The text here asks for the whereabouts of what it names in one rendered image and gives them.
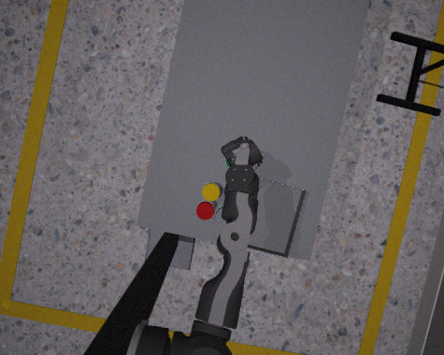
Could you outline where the clear glass bottle with yellow cap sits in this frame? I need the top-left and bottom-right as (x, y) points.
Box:
(202, 181), (220, 201)

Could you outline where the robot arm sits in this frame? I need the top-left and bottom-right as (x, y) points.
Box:
(126, 140), (264, 355)

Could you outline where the clear bottle with grey cap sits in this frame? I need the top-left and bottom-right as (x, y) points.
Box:
(215, 203), (227, 225)

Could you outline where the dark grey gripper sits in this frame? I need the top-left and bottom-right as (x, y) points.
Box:
(221, 136), (263, 168)

